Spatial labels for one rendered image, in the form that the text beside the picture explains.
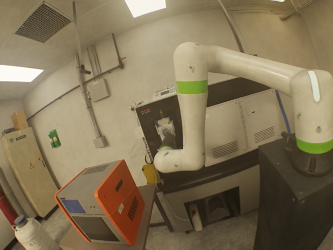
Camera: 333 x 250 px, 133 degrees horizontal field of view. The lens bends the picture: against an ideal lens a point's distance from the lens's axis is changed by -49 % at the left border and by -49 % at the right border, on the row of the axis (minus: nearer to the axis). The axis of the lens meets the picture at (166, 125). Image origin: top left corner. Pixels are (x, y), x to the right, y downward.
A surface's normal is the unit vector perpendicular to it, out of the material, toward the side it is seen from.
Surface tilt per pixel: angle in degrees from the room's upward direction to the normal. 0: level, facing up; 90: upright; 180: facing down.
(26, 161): 90
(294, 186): 0
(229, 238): 0
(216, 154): 90
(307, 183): 0
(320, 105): 90
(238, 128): 90
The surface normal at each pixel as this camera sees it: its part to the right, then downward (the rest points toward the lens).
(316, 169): -0.77, -0.15
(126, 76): -0.05, 0.18
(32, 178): 0.95, -0.29
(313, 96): -0.84, 0.33
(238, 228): -0.30, -0.94
